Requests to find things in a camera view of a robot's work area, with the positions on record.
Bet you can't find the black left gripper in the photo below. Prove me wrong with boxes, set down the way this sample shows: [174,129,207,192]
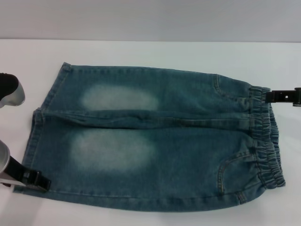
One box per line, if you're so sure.
[0,156,52,193]

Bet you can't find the blue denim shorts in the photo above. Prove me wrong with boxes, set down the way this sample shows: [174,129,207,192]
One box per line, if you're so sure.
[13,61,287,214]

